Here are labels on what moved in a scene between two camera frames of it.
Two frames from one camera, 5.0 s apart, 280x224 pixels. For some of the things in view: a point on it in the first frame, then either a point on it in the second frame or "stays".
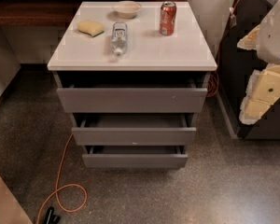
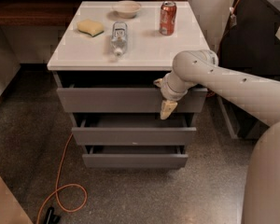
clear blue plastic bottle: [119, 41] stays
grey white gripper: [274, 42] → [170, 91]
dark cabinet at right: [237, 62] stays
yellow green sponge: [91, 27] stays
